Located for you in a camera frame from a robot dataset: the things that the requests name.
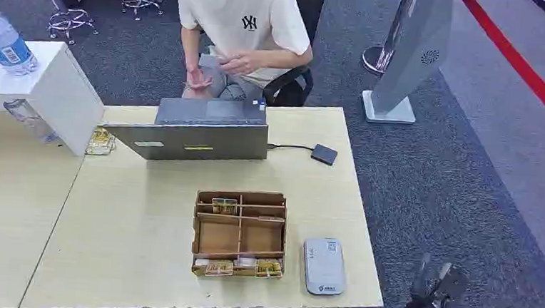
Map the grey kiosk stand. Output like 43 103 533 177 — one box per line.
360 0 455 128

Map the grey laptop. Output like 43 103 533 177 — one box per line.
99 88 273 168

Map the red floor tape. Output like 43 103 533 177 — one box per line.
449 0 545 137

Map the grey card reader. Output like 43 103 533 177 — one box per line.
300 236 350 298

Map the person's hand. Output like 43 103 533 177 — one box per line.
217 48 263 78
183 68 215 93

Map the wooden card box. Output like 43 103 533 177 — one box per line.
189 187 290 282

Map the clear water bottle blue label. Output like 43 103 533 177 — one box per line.
0 0 44 78

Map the person's left hand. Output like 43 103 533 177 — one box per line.
217 48 263 78

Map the black office chair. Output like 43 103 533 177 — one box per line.
260 0 329 111

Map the upright gold card stack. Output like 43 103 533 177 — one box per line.
210 197 240 217

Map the chrome stanchion base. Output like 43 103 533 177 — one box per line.
360 44 396 77

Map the white cabinet box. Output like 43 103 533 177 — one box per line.
0 37 110 158

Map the person's right hand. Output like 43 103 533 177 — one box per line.
183 68 215 93

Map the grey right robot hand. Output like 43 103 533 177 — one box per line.
392 250 471 308

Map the black square adapter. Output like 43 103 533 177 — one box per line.
309 143 340 168

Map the white card stack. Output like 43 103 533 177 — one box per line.
234 256 258 271

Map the person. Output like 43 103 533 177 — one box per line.
168 0 317 107

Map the loose gold card pile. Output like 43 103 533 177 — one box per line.
83 125 118 157

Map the black laptop cable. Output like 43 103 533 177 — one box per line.
266 142 315 152

